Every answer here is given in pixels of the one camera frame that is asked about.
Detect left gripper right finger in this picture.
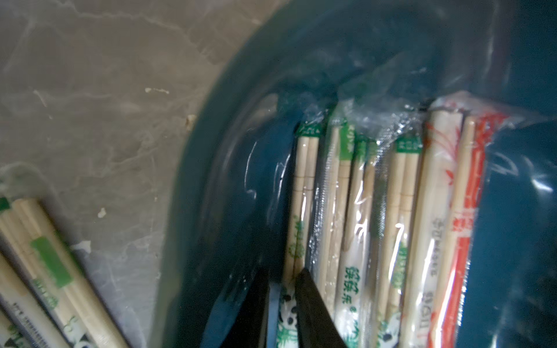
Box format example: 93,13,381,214
294,268,346,348

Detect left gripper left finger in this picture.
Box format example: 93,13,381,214
220,268,270,348

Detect green text chopsticks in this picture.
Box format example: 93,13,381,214
334,134,377,347

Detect teal plastic storage box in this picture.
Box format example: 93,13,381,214
151,1,556,347

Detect green tip chopsticks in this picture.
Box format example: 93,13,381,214
1,199,129,347

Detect red leaf chopsticks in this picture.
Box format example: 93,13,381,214
399,107,463,347

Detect green top panda chopsticks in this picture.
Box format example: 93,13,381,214
311,100,353,319

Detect bamboo print chopsticks in box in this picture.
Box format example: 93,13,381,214
373,134,422,347

